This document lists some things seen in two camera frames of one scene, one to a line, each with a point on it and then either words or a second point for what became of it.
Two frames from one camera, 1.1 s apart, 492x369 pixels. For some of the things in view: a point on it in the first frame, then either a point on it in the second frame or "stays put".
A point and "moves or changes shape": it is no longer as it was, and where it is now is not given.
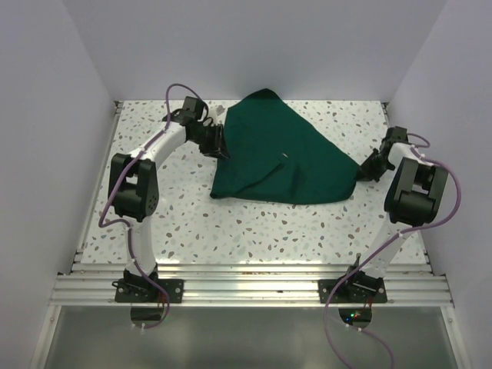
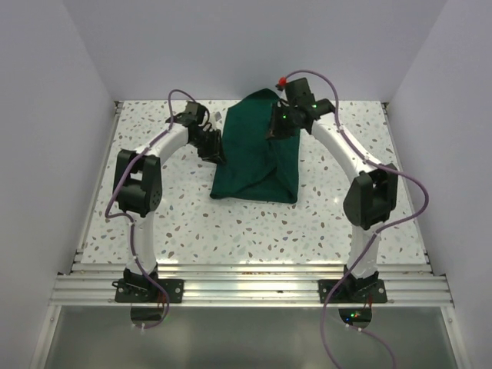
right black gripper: x=365 y=173 → x=275 y=130
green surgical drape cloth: x=274 y=155 moves or changes shape
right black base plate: x=354 y=290 stays put
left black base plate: x=147 y=291 stays put
